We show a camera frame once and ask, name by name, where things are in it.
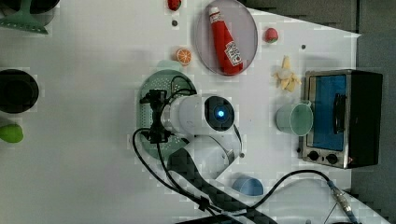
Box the round grey plate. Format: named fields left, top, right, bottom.
left=194, top=0, right=259, bottom=76

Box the mint green cup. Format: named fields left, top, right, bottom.
left=276, top=101, right=314, bottom=136

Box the mint green plastic strainer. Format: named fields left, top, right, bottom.
left=136, top=61, right=196, bottom=161

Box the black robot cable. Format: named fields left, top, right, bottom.
left=132, top=75, right=362, bottom=224

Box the dark red strawberry toy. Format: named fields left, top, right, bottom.
left=167, top=0, right=181, bottom=11

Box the red ketchup bottle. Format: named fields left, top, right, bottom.
left=209, top=7, right=244, bottom=76

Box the pink strawberry toy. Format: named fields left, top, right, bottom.
left=264, top=28, right=278, bottom=43

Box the orange slice toy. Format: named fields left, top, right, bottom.
left=176, top=48, right=191, bottom=66

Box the black round pot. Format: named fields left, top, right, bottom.
left=0, top=69, right=39, bottom=114

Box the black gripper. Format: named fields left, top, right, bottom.
left=139, top=90, right=170, bottom=144

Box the blue plastic cup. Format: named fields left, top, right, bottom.
left=232, top=175, right=264, bottom=196

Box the green dustpan scraper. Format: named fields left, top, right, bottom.
left=0, top=0, right=48, bottom=35

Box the peeled banana toy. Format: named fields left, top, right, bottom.
left=273, top=56, right=302, bottom=92

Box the silver black toaster oven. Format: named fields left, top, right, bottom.
left=302, top=69, right=383, bottom=169

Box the green pear toy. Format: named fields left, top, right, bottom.
left=0, top=124, right=23, bottom=143

